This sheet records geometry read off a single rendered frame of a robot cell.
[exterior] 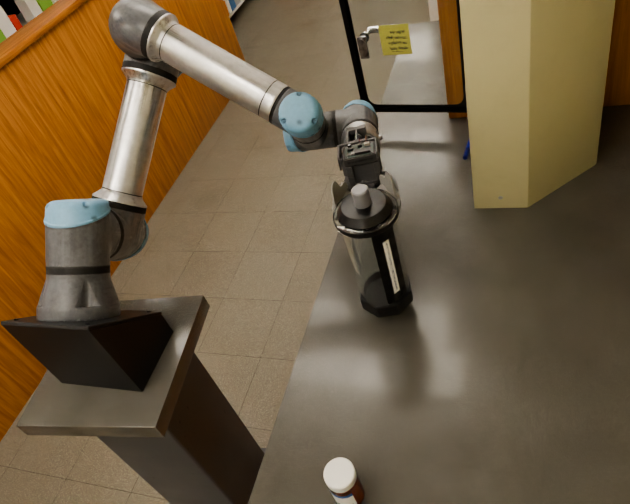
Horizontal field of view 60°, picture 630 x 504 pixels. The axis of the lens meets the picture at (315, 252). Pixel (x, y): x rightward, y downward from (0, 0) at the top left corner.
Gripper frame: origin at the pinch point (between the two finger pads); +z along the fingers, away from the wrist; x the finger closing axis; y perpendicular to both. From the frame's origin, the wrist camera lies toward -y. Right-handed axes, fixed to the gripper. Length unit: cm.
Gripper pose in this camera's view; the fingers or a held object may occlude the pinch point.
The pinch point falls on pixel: (367, 217)
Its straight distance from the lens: 91.6
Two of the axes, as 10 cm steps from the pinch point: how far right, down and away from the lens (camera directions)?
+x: 9.7, -1.7, -1.8
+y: -2.5, -7.6, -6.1
